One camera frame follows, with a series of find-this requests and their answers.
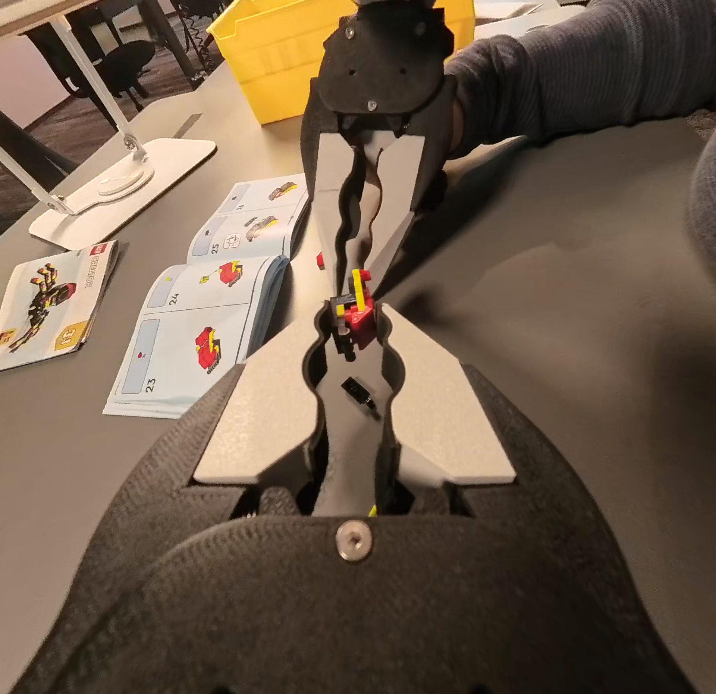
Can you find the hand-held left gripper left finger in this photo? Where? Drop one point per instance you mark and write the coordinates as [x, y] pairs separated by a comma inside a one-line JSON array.
[[263, 425]]

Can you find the black clip lego piece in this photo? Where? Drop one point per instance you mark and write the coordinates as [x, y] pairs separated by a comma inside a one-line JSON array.
[[355, 390]]

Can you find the yellow plastic bin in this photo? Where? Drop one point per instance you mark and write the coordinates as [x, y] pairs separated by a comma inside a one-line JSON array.
[[268, 45]]

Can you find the black office chair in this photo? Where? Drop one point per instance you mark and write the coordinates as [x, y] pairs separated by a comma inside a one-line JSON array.
[[126, 61]]

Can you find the red yellow lego body assembly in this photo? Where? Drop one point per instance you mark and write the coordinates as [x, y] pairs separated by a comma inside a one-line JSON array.
[[358, 319]]

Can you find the person's torso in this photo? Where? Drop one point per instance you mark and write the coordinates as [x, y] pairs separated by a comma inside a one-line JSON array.
[[705, 201]]

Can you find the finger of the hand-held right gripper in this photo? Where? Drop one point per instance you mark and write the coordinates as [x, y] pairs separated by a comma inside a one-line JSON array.
[[327, 179], [405, 173]]

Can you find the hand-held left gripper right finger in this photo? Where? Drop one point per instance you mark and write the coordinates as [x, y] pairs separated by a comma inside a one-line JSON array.
[[447, 425]]

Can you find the lego instruction booklet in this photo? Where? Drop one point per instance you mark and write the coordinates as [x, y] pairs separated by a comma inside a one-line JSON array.
[[196, 324], [56, 302]]

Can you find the closed lego instruction booklet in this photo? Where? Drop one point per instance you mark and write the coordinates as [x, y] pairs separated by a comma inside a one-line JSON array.
[[56, 302]]

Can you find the person's right hand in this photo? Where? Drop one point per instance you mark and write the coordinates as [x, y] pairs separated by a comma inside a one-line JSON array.
[[460, 123]]

